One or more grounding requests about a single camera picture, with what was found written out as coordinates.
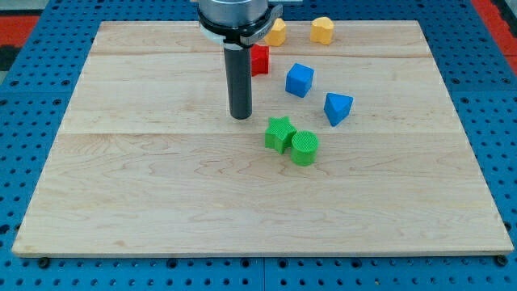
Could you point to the yellow heart block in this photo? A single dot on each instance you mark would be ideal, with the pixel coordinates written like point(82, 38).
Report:
point(322, 30)

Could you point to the blue triangular prism block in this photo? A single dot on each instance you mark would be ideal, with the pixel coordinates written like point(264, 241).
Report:
point(337, 107)

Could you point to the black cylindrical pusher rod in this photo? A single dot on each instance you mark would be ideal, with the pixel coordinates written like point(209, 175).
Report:
point(238, 76)

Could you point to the yellow pentagon block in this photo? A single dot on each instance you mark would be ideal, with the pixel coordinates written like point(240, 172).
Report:
point(277, 35)

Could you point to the light wooden board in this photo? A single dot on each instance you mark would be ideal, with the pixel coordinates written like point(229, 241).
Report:
point(148, 162)

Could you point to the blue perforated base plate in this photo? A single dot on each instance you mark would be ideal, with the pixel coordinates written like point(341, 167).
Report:
point(39, 84)

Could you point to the green cylinder block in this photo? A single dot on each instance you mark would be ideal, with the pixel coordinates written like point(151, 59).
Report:
point(304, 148)

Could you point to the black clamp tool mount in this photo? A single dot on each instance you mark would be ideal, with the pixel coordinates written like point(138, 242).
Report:
point(237, 26)

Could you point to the red star block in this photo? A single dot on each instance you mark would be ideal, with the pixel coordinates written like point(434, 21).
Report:
point(259, 60)

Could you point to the blue cube block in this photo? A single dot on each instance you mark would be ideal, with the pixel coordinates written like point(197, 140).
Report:
point(299, 80)

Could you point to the green star block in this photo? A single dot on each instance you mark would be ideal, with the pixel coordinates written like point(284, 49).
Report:
point(279, 133)

